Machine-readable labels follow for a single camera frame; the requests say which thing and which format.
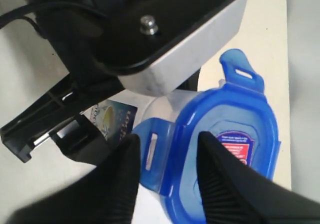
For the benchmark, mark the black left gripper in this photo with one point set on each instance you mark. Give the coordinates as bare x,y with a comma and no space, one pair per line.
91,80

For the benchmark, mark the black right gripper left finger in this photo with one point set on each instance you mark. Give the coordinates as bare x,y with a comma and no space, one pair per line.
106,195

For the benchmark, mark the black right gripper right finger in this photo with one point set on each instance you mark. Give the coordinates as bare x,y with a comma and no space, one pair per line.
233,193

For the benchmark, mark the clear plastic container with label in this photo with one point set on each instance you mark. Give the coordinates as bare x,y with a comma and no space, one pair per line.
120,114

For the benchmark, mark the blue plastic lid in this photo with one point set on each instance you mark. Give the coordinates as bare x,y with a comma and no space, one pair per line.
236,113

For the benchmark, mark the white rectangular plastic tray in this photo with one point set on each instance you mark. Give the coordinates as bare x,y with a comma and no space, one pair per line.
148,209

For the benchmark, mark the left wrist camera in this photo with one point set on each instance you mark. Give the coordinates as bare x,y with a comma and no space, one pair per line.
149,46

